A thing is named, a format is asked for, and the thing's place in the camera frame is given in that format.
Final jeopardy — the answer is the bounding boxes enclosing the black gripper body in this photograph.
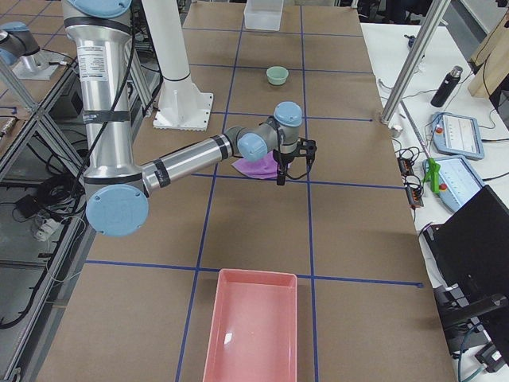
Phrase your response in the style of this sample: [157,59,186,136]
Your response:
[274,138,300,172]

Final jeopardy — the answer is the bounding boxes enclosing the purple microfiber cloth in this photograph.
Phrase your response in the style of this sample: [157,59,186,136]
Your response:
[232,151,278,180]

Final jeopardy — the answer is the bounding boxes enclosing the pale green bowl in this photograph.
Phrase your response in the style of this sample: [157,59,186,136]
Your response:
[266,66,289,86]

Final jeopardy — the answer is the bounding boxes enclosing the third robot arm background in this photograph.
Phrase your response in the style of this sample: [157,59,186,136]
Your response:
[1,21,41,66]

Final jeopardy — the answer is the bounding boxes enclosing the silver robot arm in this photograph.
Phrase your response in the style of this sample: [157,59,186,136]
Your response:
[62,1,308,237]

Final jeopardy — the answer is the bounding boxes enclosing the translucent white plastic bin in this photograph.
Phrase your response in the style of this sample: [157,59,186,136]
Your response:
[243,0,284,31]

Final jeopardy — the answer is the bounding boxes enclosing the pink plastic tray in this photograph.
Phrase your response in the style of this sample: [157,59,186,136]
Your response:
[203,269,297,381]

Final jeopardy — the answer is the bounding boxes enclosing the upper blue teach pendant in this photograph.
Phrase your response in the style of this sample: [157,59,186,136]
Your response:
[431,112,484,160]

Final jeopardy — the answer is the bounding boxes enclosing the blue teach pendant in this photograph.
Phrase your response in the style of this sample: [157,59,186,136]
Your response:
[435,155,485,212]
[431,112,484,160]

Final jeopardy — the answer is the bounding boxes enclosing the lower blue teach pendant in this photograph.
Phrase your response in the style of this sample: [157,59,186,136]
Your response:
[435,155,485,212]

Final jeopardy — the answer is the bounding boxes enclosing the black water bottle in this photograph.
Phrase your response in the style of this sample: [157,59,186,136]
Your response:
[430,65,463,107]

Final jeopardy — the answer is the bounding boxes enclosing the black laptop computer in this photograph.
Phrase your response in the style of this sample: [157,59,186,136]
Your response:
[422,184,509,303]

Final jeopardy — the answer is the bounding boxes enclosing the black power adapters on floor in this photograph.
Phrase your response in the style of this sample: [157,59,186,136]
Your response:
[14,195,62,242]

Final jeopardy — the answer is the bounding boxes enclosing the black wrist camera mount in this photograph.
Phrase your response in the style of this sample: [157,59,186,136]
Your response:
[295,138,317,168]

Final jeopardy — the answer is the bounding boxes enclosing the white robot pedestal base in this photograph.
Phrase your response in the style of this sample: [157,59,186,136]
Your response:
[142,0,214,131]

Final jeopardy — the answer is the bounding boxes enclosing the green handled tool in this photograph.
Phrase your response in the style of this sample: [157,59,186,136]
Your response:
[423,158,441,194]

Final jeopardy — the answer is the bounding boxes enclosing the aluminium frame post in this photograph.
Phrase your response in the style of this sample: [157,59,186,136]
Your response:
[380,0,450,125]

